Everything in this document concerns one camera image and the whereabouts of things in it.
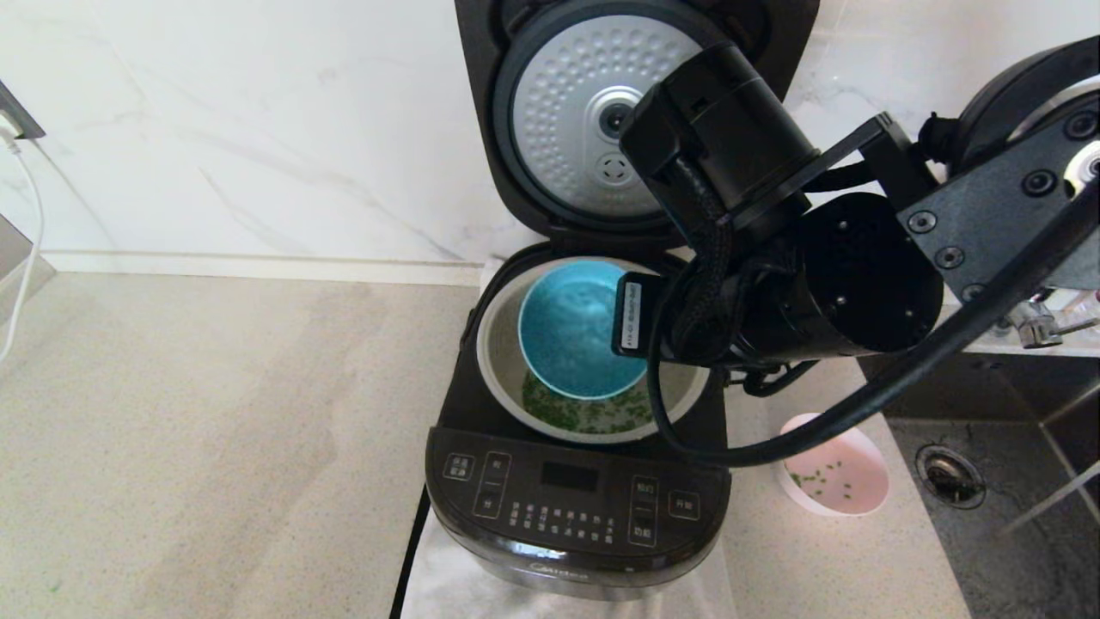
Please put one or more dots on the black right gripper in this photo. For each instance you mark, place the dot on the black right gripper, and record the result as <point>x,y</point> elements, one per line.
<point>636,314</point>

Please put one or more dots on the blue bowl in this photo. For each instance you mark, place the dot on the blue bowl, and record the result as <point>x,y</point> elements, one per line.
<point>567,335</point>

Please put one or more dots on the dark grey rice cooker lid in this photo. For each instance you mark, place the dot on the dark grey rice cooker lid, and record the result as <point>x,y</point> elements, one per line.
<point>559,103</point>

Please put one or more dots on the pink bowl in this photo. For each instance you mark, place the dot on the pink bowl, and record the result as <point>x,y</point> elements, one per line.
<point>851,477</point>

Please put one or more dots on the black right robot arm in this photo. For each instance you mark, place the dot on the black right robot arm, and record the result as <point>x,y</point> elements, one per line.
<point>859,284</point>

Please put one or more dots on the beige inner pot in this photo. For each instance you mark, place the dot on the beige inner pot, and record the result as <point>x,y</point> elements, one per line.
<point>498,352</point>

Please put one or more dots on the dark grey rice cooker body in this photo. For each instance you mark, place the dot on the dark grey rice cooker body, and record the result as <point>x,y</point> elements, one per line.
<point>576,507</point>

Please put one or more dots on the white cloth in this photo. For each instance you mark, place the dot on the white cloth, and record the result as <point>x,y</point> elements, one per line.
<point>447,585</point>

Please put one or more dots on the metal sink drain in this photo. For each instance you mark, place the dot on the metal sink drain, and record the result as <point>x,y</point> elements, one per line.
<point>950,477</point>

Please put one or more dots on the chrome faucet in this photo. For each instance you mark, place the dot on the chrome faucet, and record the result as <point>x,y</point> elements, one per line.
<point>1035,325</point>

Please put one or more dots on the stainless steel sink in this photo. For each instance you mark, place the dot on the stainless steel sink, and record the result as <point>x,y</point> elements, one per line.
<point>1031,550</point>

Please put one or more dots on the grey flat panel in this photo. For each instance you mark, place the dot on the grey flat panel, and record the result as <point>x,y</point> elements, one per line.
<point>17,266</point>

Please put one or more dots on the dark wall socket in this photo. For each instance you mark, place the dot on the dark wall socket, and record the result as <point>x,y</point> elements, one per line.
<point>19,116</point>

